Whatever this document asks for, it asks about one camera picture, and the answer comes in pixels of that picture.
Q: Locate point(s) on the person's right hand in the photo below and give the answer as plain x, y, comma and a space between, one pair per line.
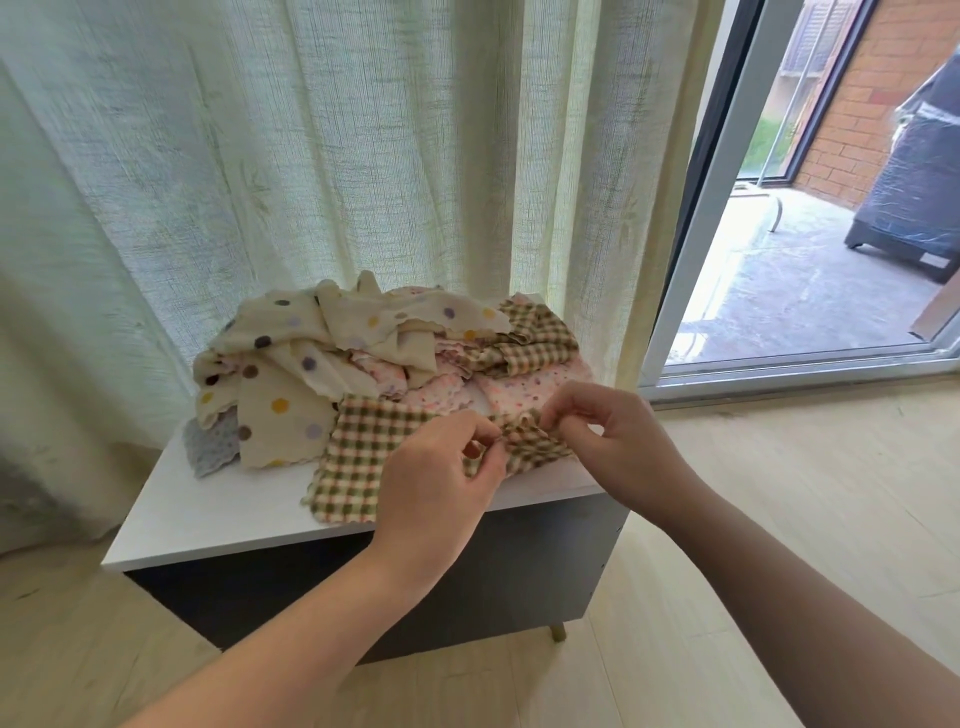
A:
623, 450

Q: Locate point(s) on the person's left hand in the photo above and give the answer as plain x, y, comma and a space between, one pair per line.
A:
435, 503

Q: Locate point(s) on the brown checked cloth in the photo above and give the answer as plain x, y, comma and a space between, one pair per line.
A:
353, 458
533, 342

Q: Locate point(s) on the pink floral cloths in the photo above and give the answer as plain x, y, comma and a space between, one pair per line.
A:
518, 393

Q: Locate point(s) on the cream polka dot cloths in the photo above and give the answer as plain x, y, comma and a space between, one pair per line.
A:
278, 398

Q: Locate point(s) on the pile of grey cloths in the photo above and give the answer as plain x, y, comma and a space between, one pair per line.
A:
213, 446

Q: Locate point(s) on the person's left forearm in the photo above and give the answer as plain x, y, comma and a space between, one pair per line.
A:
285, 653

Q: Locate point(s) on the person's right forearm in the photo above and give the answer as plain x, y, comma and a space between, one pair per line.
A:
810, 615

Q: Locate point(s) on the white table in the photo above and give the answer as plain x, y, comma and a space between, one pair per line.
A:
195, 518

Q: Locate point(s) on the brown wooden board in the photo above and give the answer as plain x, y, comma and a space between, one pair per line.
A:
939, 308

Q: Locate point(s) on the white linen curtain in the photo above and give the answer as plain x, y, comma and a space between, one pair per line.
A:
300, 150

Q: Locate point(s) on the dark blue tarpaulin cover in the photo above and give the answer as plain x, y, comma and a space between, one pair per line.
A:
915, 180

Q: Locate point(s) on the white sliding door frame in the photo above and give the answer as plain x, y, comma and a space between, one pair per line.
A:
720, 180

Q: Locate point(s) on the dark balcony window frame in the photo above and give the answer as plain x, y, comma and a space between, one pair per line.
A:
822, 98

